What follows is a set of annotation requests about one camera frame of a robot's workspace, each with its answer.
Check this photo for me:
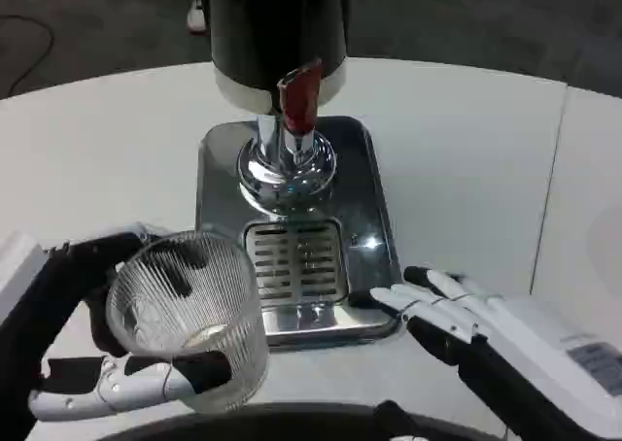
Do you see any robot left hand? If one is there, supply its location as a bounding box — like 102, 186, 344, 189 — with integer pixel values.
0, 220, 233, 433

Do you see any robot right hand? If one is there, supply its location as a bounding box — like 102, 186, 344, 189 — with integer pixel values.
370, 265, 622, 441

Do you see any clear ribbed glass cup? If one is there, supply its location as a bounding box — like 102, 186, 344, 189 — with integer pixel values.
105, 231, 270, 412

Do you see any steel drip tray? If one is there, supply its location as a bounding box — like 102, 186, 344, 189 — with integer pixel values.
193, 115, 405, 351

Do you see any slotted steel drip grid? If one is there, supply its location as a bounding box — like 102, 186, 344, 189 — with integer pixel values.
243, 219, 351, 307

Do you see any person's white shoe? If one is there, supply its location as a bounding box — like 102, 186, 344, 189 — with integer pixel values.
187, 0, 208, 36

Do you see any red tap lever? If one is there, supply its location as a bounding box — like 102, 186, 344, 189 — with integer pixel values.
276, 56, 324, 136

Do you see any black drink dispenser chrome stand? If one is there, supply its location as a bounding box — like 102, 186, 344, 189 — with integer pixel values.
196, 0, 352, 219

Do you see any black floor cable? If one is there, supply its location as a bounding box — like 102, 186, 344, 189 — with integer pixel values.
0, 15, 55, 100

